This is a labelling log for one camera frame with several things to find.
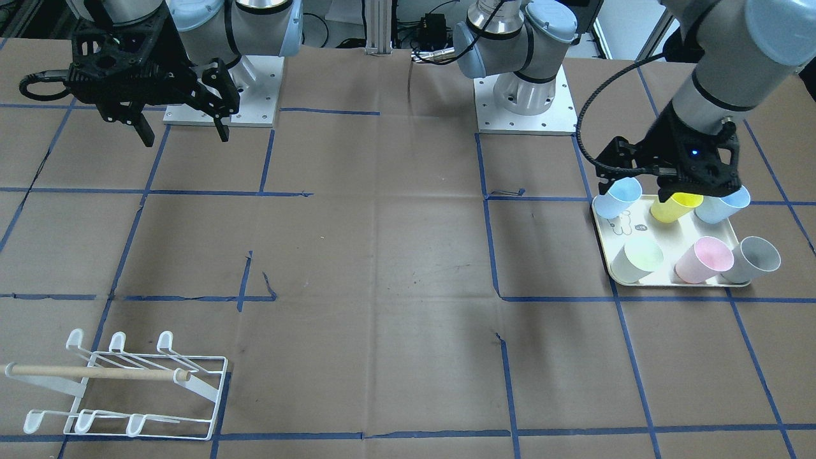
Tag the cream plastic tray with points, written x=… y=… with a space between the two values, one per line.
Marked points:
x=672 y=238

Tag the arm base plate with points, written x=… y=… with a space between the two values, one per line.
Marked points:
x=526 y=105
x=258 y=79

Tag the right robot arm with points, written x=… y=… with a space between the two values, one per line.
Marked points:
x=225 y=30

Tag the pink plastic cup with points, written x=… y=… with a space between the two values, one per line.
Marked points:
x=707 y=257

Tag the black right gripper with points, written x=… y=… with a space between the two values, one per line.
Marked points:
x=171 y=66

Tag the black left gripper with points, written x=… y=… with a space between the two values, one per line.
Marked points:
x=663 y=141

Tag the light blue cup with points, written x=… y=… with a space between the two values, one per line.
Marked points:
x=715 y=209
x=619 y=197

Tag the yellow plastic cup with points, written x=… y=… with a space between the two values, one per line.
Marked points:
x=675 y=207

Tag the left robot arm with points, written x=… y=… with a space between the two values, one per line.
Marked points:
x=744 y=50

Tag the grey plastic cup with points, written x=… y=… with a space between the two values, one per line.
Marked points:
x=753 y=258

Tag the white wire cup rack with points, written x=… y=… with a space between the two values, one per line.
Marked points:
x=163 y=395

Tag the pale green white cup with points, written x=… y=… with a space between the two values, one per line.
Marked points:
x=638 y=257

